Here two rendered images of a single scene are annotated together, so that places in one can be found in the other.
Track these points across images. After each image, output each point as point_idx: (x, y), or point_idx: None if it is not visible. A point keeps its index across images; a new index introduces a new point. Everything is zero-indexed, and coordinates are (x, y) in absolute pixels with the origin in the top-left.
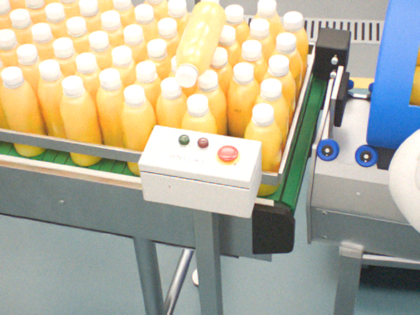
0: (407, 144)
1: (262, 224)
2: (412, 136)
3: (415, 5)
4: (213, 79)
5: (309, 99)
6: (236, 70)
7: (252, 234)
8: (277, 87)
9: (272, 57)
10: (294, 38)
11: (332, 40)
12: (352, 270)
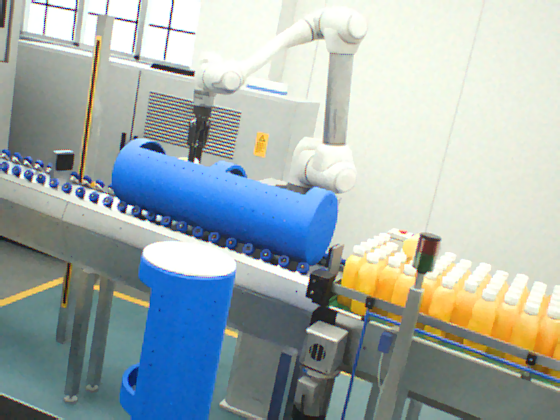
0: (353, 167)
1: None
2: (351, 166)
3: (316, 189)
4: None
5: (335, 297)
6: (396, 244)
7: None
8: (376, 236)
9: (376, 242)
10: (362, 242)
11: (324, 272)
12: None
